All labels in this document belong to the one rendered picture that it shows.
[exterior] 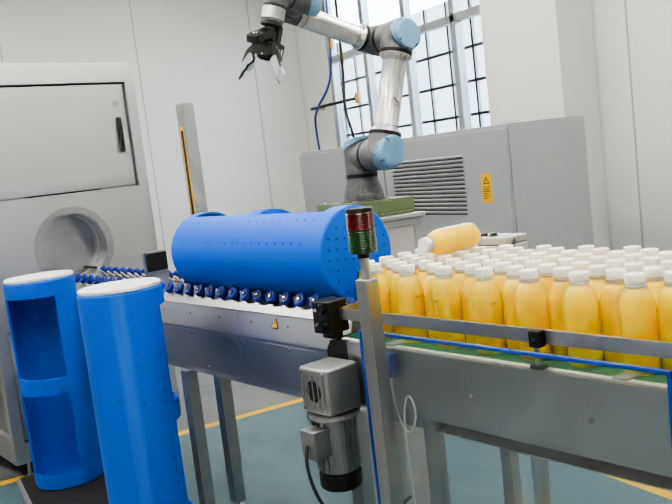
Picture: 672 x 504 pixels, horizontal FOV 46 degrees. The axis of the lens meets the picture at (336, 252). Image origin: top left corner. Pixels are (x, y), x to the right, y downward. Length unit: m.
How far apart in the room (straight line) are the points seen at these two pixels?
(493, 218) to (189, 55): 4.50
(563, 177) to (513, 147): 0.35
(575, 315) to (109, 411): 1.65
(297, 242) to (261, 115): 5.70
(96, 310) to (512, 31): 3.38
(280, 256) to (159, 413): 0.72
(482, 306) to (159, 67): 6.17
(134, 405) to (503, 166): 2.07
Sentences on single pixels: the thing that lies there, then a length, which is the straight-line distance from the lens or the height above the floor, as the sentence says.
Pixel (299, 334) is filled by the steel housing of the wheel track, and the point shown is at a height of 0.86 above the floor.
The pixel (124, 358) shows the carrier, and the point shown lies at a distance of 2.70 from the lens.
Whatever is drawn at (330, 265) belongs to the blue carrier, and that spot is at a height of 1.07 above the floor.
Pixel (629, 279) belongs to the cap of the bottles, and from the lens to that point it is 1.59.
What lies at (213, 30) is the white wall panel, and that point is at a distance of 7.93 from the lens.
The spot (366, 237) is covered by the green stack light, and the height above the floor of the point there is 1.19.
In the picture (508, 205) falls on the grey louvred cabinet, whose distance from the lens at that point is 3.87.
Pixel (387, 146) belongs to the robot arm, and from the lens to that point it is 2.74.
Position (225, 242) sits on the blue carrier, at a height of 1.14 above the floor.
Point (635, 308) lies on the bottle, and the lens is 1.59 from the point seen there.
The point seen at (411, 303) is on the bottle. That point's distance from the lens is 1.96.
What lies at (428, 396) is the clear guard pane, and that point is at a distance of 1.85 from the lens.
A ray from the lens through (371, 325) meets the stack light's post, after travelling 1.77.
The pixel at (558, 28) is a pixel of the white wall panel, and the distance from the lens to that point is 4.96.
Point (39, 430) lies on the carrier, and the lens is 3.78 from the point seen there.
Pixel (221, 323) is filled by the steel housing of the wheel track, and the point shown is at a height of 0.86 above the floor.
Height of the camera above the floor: 1.37
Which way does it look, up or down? 7 degrees down
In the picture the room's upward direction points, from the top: 7 degrees counter-clockwise
